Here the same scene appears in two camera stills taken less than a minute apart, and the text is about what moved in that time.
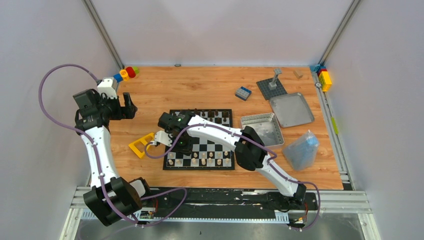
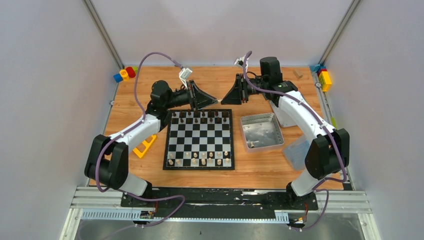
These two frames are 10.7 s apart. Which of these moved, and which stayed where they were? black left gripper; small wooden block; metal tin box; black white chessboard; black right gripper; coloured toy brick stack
Moved: black right gripper; black left gripper
Stayed: metal tin box; small wooden block; black white chessboard; coloured toy brick stack
